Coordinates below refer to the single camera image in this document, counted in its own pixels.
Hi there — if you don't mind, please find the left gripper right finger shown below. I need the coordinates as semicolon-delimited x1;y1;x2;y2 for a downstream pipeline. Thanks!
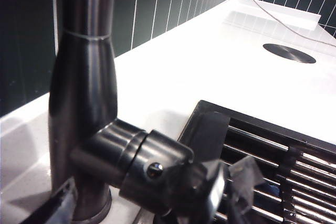
227;155;265;216

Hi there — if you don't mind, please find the dark metal faucet body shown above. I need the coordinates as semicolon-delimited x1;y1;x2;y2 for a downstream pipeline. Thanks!
48;0;119;222

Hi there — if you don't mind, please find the white stone backsplash ledge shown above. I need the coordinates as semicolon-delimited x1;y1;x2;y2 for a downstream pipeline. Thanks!
233;0;322;32

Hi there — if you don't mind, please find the black kitchen sink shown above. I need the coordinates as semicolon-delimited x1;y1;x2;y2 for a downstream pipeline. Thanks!
177;100;336;224

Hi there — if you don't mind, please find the thin white cable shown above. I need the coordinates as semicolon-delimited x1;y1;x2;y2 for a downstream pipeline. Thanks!
225;0;336;48

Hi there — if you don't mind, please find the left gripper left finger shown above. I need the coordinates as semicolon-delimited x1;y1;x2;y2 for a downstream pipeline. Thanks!
19;178;79;224

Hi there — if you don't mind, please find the dark metal kitchen faucet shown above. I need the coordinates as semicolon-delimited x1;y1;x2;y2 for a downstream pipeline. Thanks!
0;0;238;172

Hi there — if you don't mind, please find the round brushed metal disc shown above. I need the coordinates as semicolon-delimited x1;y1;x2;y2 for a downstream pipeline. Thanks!
262;43;317;65

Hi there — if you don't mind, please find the black roll-up drying rack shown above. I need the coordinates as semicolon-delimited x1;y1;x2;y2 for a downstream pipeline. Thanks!
217;124;336;224

